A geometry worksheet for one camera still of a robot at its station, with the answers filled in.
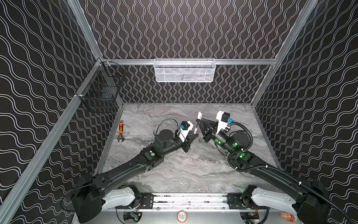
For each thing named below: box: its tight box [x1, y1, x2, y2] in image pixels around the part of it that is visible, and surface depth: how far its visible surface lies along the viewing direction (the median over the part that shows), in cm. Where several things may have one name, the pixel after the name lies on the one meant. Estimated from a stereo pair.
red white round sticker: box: [177, 210, 188, 224], surface depth 70 cm
